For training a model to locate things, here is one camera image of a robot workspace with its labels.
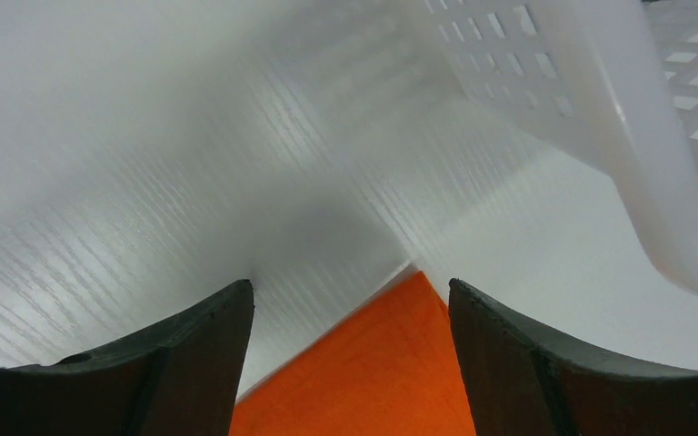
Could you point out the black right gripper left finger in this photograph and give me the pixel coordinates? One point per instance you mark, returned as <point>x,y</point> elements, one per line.
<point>179,376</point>

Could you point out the white plastic basket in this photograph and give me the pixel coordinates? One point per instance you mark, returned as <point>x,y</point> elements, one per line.
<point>614,84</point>

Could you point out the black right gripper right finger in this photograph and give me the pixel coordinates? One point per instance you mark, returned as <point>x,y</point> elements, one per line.
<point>524,377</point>

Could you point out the orange t shirt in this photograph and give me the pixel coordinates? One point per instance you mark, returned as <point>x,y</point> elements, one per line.
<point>389,369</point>

